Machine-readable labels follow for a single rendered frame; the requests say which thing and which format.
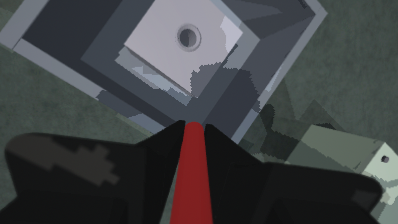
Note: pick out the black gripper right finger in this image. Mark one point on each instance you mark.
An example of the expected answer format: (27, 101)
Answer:
(243, 189)

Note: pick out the red peg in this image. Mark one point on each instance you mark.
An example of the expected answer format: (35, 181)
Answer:
(191, 202)

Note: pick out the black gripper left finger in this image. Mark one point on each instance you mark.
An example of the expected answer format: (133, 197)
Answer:
(141, 173)

